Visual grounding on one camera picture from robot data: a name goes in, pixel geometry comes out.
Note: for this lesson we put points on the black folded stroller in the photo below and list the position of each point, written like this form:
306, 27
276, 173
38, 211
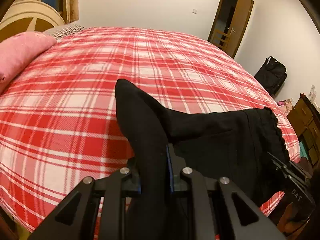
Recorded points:
271, 75

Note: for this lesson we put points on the striped grey pillow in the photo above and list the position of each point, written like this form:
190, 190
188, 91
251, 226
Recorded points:
62, 31

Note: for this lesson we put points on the brown wooden door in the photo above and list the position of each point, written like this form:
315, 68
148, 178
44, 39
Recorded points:
238, 25

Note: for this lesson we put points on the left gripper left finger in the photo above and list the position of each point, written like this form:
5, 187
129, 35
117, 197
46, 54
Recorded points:
95, 208

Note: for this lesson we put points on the dark wooden dresser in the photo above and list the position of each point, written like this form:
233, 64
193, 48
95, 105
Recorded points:
304, 118

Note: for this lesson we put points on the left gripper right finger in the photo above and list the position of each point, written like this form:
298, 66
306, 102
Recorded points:
216, 208

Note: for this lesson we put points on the clothes pile on floor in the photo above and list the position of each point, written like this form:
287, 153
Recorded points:
285, 106

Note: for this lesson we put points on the cream wooden headboard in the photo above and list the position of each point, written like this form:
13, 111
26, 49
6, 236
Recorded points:
29, 15

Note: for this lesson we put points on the beige patterned right curtain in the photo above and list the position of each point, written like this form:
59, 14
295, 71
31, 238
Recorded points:
72, 10

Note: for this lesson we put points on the pink folded quilt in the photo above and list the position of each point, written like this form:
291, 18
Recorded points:
19, 51

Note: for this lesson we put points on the black pants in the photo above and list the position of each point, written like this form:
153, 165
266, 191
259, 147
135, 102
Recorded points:
236, 144

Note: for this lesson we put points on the red plaid bed sheet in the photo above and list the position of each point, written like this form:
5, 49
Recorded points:
58, 117

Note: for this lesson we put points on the wooden chair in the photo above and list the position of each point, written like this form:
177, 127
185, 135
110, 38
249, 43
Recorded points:
220, 39

